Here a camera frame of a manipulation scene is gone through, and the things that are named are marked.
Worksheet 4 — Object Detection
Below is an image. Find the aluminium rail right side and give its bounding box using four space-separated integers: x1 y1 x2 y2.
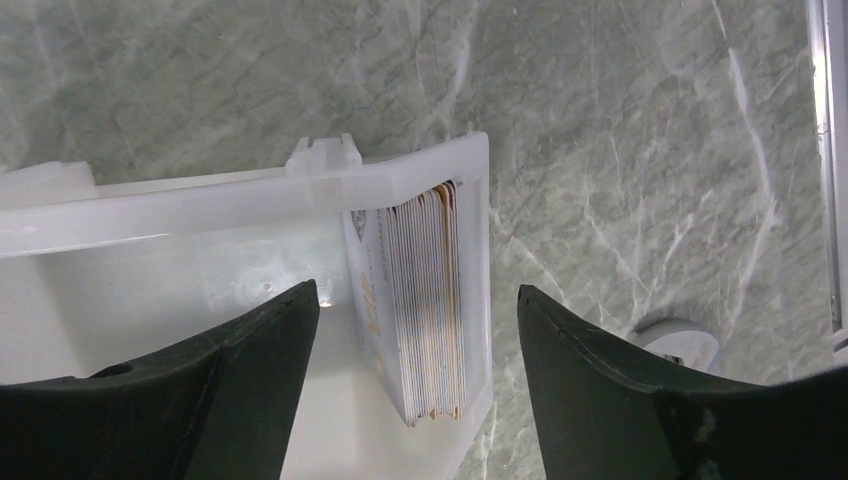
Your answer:
806 0 847 363

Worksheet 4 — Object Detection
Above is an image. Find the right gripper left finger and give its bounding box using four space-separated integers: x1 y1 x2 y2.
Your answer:
1 280 320 479

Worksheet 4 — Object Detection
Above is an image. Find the clear plastic bin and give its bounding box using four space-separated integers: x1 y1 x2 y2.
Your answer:
1 132 493 479

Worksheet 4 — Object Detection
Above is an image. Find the stack of credit cards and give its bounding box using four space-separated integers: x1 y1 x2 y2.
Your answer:
343 181 467 427

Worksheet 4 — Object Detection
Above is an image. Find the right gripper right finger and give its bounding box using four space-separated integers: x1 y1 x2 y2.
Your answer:
517 285 847 479

